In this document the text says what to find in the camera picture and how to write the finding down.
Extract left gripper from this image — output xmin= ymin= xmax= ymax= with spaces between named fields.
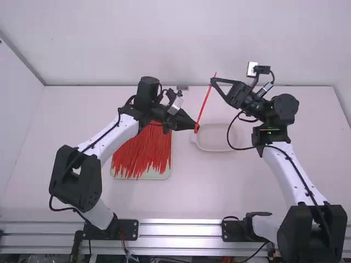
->
xmin=149 ymin=105 xmax=197 ymax=135

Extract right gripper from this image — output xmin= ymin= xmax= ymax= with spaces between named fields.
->
xmin=210 ymin=77 xmax=262 ymax=111

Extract orange cable tie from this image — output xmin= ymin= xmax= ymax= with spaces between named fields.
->
xmin=193 ymin=71 xmax=218 ymax=135

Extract white dish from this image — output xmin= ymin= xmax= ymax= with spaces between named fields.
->
xmin=189 ymin=123 xmax=246 ymax=153

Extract pale tray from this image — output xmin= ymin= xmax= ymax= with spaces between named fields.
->
xmin=109 ymin=128 xmax=174 ymax=181

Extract silver rails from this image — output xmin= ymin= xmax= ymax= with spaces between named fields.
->
xmin=0 ymin=218 xmax=351 ymax=257

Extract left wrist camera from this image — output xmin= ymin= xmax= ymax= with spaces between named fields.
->
xmin=167 ymin=95 xmax=184 ymax=115

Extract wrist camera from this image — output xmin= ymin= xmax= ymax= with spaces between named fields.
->
xmin=167 ymin=95 xmax=184 ymax=115
xmin=246 ymin=61 xmax=261 ymax=78

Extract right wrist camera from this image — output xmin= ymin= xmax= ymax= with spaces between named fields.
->
xmin=246 ymin=61 xmax=261 ymax=78

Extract black cable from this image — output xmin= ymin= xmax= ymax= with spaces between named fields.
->
xmin=227 ymin=111 xmax=263 ymax=151
xmin=256 ymin=65 xmax=276 ymax=96
xmin=156 ymin=83 xmax=178 ymax=104
xmin=48 ymin=193 xmax=83 ymax=214

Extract row of orange cable ties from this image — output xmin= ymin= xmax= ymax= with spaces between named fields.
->
xmin=111 ymin=120 xmax=173 ymax=180

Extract red wire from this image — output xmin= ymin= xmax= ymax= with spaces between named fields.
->
xmin=119 ymin=231 xmax=130 ymax=254

